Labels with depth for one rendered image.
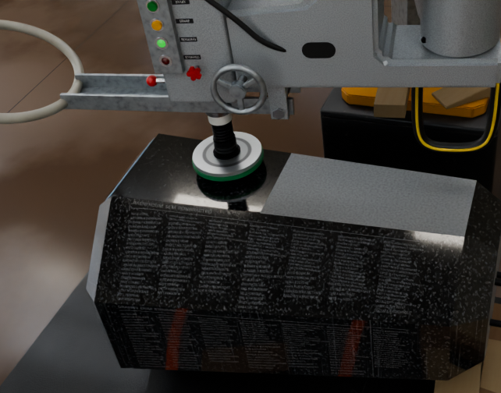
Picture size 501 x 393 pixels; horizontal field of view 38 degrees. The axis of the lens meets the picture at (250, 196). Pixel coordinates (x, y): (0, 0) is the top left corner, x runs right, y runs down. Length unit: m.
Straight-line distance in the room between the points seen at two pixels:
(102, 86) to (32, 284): 1.26
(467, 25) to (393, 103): 0.66
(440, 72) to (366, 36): 0.20
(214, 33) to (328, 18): 0.29
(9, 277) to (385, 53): 2.08
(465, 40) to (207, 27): 0.62
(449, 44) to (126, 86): 0.96
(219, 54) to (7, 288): 1.77
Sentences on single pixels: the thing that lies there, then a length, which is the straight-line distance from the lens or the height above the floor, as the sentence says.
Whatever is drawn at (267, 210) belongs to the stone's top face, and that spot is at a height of 0.80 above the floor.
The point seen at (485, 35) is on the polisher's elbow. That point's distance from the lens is 1.82.
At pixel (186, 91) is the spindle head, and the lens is 1.97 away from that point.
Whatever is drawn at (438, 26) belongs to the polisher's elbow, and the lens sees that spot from 1.80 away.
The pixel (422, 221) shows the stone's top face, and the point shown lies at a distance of 1.98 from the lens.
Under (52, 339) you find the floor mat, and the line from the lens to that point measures 2.99.
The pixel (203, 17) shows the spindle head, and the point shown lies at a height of 1.36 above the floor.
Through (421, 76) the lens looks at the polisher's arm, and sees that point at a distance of 1.84.
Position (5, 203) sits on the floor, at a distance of 3.78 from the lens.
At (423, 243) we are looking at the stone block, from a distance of 1.95.
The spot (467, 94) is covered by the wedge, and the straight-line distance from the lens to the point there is 2.47.
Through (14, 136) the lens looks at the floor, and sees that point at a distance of 4.27.
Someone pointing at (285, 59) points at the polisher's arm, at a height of 1.23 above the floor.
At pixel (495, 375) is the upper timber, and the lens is 2.41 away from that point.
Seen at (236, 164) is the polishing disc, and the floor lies 0.86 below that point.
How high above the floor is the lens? 2.14
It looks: 40 degrees down
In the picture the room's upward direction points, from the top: 10 degrees counter-clockwise
